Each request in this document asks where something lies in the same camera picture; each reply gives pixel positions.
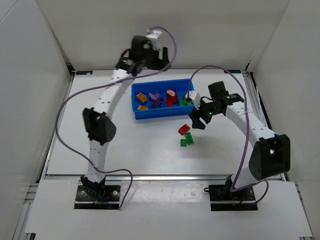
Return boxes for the red long lego brick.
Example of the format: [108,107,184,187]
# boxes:
[166,96,178,104]

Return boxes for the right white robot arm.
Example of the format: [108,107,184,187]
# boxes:
[185,81,291,193]

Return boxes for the red small lego brick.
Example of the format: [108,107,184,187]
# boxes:
[178,124,191,136]

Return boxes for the right blue table label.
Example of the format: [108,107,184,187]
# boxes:
[228,69,242,74]

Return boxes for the red half-round lego brick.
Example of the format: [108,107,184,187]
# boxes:
[166,101,174,108]

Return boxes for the red oval lego brick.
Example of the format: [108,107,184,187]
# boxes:
[166,89,177,98]

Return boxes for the green lego brick small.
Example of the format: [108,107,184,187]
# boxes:
[180,139,188,147]

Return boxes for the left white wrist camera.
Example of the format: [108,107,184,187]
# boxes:
[146,29,163,51]

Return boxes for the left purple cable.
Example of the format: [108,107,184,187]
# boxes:
[54,26,177,210]

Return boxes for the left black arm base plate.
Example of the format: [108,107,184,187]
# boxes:
[74,183,121,210]

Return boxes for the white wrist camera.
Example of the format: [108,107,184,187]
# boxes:
[184,90,201,109]
[146,29,163,51]

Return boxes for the left blue table label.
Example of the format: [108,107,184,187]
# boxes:
[75,70,93,75]

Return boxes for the purple lego brick studs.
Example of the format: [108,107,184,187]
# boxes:
[151,100,162,109]

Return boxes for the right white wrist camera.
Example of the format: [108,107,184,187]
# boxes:
[184,90,201,109]

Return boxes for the blue table label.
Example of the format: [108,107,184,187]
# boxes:
[75,70,93,75]
[228,69,242,74]

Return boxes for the green lego brick bottom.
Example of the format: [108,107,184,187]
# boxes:
[179,98,192,106]

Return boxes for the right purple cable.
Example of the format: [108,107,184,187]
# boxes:
[187,65,270,206]

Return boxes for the blue divided plastic bin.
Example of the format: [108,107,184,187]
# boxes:
[131,78,194,120]

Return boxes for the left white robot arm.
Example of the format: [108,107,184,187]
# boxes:
[80,30,169,200]

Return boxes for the purple cable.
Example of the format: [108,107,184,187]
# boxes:
[187,65,270,206]
[54,26,177,210]

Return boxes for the yellow lego brick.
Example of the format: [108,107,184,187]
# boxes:
[137,105,148,111]
[136,92,148,104]

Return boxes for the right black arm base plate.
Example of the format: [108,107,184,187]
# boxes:
[203,185,258,212]

